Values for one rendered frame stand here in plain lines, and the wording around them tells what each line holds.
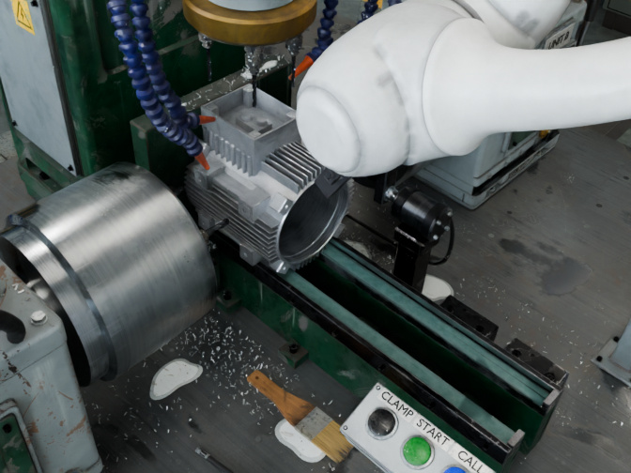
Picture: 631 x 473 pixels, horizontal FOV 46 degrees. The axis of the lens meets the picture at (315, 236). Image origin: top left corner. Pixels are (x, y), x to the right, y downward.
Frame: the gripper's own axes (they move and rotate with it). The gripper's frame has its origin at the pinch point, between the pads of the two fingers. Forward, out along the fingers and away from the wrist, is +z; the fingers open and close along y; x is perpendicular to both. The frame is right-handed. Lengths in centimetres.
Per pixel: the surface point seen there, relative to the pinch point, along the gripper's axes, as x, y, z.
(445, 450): 32.4, 15.6, -6.2
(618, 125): 27, -228, 117
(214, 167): -14.2, 1.5, 20.5
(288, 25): -18.8, -4.5, -5.4
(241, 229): -4.1, 3.5, 21.7
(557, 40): 0, -65, 7
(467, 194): 12, -49, 33
